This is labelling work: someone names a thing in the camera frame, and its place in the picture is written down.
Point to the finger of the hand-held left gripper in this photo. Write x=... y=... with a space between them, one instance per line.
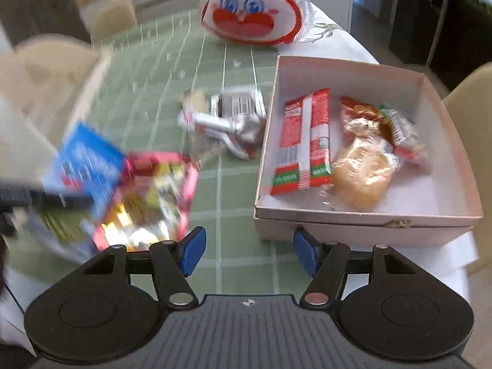
x=46 y=199

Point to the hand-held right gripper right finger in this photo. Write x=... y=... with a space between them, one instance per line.
x=306 y=255

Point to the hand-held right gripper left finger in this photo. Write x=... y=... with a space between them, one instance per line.
x=192 y=253

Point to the blue seaweed snack packet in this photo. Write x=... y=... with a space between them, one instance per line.
x=90 y=165

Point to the pink olive packet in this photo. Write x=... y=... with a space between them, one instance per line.
x=153 y=196

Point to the golden bun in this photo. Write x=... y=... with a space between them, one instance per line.
x=365 y=173

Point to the long red green packet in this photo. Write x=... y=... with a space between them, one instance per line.
x=301 y=142

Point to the clear pastry packet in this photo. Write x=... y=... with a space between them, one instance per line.
x=219 y=130

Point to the red meat snack packet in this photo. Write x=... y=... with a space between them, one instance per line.
x=363 y=115

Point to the brown sausage packet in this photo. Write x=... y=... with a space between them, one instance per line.
x=238 y=102

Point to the clear nut bar packet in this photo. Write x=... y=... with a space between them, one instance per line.
x=403 y=130

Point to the pink cardboard box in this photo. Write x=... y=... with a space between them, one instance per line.
x=346 y=69

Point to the white paper bag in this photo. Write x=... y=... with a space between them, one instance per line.
x=19 y=130

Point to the beige scalloped paper bag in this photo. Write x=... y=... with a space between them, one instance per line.
x=90 y=88

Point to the green checked tablecloth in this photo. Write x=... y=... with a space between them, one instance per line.
x=161 y=65

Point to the rabbit face plastic bag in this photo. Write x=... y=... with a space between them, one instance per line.
x=250 y=4

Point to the black cabinet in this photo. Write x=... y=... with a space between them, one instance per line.
x=461 y=27

